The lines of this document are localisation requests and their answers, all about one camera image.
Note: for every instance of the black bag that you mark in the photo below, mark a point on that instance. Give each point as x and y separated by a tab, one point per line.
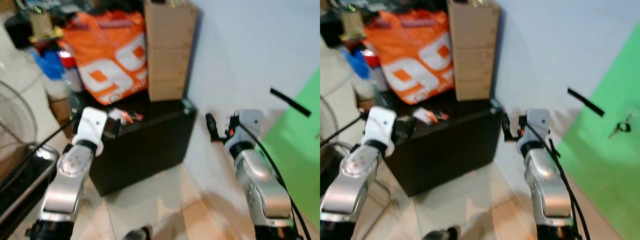
331	29
19	31

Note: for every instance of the white and orange small packet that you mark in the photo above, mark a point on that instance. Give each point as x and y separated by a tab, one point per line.
429	116
122	116

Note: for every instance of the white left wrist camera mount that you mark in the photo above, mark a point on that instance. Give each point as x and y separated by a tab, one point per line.
379	127
91	127

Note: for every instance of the red and white can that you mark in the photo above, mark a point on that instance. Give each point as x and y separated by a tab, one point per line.
67	59
371	57

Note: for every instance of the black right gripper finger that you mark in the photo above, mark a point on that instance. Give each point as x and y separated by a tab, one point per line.
211	126
506	125

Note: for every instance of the orange and white bag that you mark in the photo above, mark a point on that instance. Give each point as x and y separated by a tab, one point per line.
107	55
415	55

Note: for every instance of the dark robot foot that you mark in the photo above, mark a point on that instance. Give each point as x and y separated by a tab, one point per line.
138	234
442	233

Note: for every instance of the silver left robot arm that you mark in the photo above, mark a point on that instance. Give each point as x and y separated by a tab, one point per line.
65	185
350	185

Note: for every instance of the blue plastic bag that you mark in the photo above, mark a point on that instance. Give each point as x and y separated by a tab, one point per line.
359	62
49	64

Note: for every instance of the tall brown cardboard box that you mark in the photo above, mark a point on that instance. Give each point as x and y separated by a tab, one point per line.
474	50
170	50

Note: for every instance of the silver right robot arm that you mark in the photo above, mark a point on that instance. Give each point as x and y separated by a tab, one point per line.
262	190
550	190

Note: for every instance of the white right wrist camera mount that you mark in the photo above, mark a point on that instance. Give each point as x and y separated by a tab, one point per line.
248	127
537	127

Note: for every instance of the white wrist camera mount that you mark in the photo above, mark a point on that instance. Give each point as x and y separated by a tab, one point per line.
91	127
248	127
379	127
537	127

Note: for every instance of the green wall panel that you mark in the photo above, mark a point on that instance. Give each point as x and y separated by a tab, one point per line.
607	165
295	145

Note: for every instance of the brown paper bag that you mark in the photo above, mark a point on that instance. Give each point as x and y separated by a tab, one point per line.
44	25
353	24

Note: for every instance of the black cabinet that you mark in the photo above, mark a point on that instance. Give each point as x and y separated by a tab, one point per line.
450	147
145	145

